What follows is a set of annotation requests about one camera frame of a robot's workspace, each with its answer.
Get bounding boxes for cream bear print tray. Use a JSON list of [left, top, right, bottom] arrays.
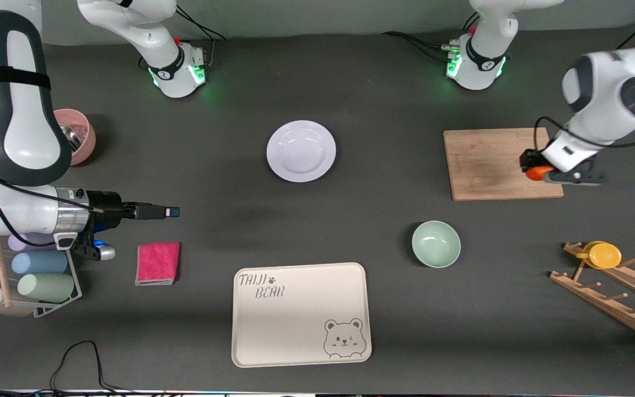
[[232, 262, 373, 368]]

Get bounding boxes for white wire cup rack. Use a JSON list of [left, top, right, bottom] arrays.
[[0, 234, 83, 319]]

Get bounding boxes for white round plate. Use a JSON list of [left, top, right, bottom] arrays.
[[266, 120, 337, 183]]

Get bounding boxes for wooden cutting board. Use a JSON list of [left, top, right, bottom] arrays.
[[443, 127, 564, 201]]

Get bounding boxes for black table edge cable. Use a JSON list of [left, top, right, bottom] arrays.
[[0, 340, 186, 397]]

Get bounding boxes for black right arm base cables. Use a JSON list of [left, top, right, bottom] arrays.
[[173, 6, 227, 69]]

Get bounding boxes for pink bowl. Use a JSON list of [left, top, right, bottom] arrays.
[[53, 109, 96, 167]]

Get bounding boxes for purple cup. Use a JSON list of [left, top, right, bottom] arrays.
[[8, 233, 59, 253]]

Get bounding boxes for green cup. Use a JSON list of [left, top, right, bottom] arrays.
[[17, 273, 75, 303]]

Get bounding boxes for folded pink cloth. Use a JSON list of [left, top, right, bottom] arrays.
[[134, 242, 181, 286]]

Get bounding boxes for yellow mug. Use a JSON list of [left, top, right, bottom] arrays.
[[575, 241, 622, 270]]

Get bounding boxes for pale green bowl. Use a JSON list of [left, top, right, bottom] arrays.
[[411, 221, 461, 269]]

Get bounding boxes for wooden mug rack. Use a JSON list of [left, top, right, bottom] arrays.
[[549, 242, 635, 347]]

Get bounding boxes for metal scoop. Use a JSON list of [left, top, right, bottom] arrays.
[[57, 121, 82, 154]]

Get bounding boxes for black left arm base cables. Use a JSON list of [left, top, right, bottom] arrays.
[[381, 11, 481, 64]]

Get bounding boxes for black arm base cables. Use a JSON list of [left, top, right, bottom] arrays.
[[381, 11, 481, 64], [173, 6, 227, 69]]

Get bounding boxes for wooden dowel rod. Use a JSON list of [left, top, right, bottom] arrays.
[[0, 235, 14, 308]]

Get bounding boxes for blue cup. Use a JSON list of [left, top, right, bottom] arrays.
[[11, 251, 68, 275]]

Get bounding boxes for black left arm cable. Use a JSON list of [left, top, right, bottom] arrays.
[[534, 6, 635, 151]]

